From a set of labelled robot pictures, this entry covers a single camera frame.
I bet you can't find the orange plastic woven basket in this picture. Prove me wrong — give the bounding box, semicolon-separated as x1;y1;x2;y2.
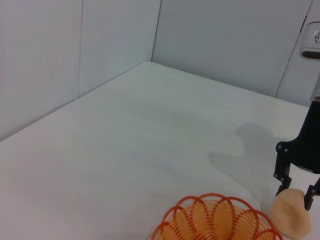
151;192;285;240

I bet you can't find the beige bread bun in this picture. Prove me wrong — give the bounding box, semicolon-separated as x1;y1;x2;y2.
271;188;312;237

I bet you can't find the grey right wrist camera housing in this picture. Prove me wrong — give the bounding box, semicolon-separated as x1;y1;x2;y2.
299;21;320;60

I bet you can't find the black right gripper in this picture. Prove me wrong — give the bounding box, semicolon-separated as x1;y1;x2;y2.
273;99;320;211

